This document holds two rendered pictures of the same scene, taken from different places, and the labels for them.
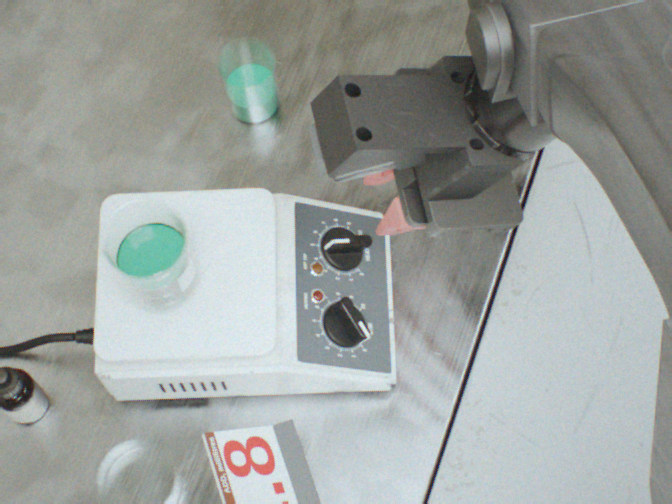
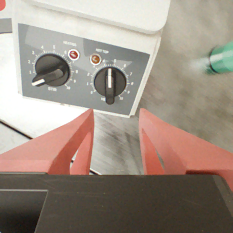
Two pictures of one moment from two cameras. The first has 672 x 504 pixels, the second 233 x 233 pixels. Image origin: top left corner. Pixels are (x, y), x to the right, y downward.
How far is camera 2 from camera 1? 0.69 m
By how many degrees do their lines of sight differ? 16
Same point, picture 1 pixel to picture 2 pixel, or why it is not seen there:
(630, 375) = not seen: hidden behind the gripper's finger
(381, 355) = (34, 92)
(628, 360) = not seen: hidden behind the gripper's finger
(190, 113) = (226, 20)
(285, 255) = (108, 35)
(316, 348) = (31, 43)
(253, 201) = (155, 12)
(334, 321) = (52, 62)
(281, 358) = (20, 9)
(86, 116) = not seen: outside the picture
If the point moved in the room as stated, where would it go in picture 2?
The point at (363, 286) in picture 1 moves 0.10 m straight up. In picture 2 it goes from (82, 91) to (73, 90)
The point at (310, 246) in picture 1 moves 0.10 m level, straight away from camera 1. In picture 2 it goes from (113, 58) to (211, 70)
